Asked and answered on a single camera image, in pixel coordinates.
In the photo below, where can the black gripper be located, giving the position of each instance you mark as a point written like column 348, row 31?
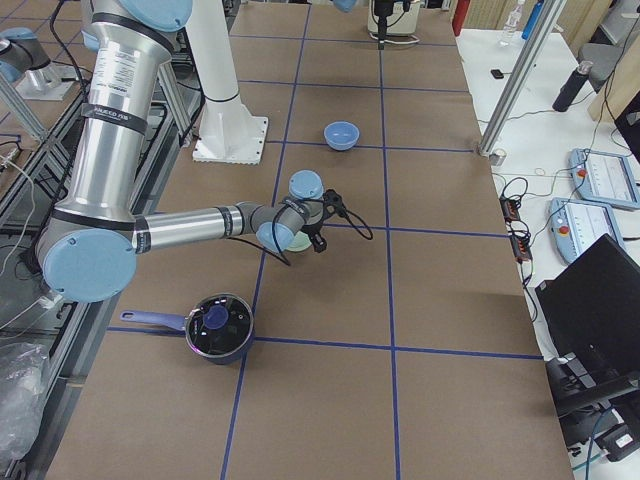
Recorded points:
column 382, row 11
column 312, row 231

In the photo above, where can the green bowl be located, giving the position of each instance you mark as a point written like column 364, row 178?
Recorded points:
column 300, row 243

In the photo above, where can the blue bowl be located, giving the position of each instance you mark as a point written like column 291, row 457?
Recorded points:
column 341, row 135

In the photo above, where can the cream white toaster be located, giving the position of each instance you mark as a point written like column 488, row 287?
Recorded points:
column 401, row 23

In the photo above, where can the clear plastic water bottle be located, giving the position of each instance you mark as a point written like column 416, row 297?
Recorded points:
column 511, row 23

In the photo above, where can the dark blue saucepan with lid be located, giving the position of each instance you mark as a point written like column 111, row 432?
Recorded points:
column 219, row 328

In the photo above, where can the upper black orange adapter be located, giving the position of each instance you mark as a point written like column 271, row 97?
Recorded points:
column 510, row 209

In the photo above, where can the black orange adapter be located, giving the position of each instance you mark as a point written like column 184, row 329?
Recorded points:
column 520, row 249
column 510, row 209

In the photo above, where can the lower black orange adapter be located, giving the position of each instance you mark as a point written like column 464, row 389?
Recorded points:
column 520, row 249

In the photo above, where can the black water bottle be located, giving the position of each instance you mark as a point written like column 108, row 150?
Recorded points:
column 572, row 86

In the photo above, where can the grey office chair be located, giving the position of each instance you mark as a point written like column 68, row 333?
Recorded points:
column 603, row 57

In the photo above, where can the near teach pendant tablet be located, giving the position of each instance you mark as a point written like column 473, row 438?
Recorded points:
column 576, row 225

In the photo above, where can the teach pendant tablet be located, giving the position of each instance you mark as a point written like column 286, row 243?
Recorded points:
column 604, row 177
column 576, row 225

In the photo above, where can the far teach pendant tablet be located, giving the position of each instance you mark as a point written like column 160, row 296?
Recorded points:
column 604, row 177

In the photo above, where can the black laptop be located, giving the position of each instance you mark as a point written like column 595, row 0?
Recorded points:
column 592, row 307

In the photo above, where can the black monitor stand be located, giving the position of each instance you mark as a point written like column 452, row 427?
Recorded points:
column 575, row 389

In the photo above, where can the crumpled clear plastic bag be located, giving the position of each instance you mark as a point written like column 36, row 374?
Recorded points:
column 25, row 373

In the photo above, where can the white central pedestal column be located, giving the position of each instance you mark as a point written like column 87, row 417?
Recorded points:
column 228, row 132

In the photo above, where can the aluminium frame post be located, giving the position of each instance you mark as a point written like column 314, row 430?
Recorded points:
column 524, row 65

